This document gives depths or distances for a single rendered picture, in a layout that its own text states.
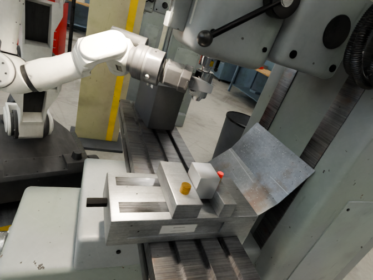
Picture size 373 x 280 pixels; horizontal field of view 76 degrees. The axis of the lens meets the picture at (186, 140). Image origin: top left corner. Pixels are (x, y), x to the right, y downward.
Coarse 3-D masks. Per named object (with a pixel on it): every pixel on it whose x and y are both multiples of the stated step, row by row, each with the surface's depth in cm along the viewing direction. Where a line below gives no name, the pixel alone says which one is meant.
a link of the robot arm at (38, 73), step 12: (12, 60) 52; (36, 60) 56; (48, 60) 56; (60, 60) 56; (72, 60) 56; (24, 72) 54; (36, 72) 55; (48, 72) 55; (60, 72) 56; (72, 72) 57; (12, 84) 54; (24, 84) 55; (36, 84) 56; (48, 84) 57; (60, 84) 59
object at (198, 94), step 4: (196, 76) 61; (200, 76) 60; (204, 76) 60; (204, 80) 60; (208, 80) 60; (192, 92) 62; (196, 92) 62; (200, 92) 62; (204, 92) 62; (196, 96) 62; (200, 96) 62; (204, 96) 63
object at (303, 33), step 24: (312, 0) 48; (336, 0) 49; (360, 0) 51; (288, 24) 51; (312, 24) 50; (336, 24) 52; (288, 48) 52; (312, 48) 53; (336, 48) 55; (312, 72) 57
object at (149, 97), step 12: (144, 84) 103; (144, 96) 102; (156, 96) 92; (168, 96) 94; (180, 96) 96; (144, 108) 101; (156, 108) 94; (168, 108) 97; (144, 120) 101; (156, 120) 97; (168, 120) 100
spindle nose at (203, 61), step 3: (201, 57) 59; (204, 57) 58; (201, 60) 59; (204, 60) 58; (207, 60) 58; (210, 60) 58; (213, 60) 58; (201, 63) 59; (204, 63) 59; (207, 63) 58; (213, 63) 58; (204, 66) 59; (207, 66) 59; (210, 66) 59; (213, 66) 59
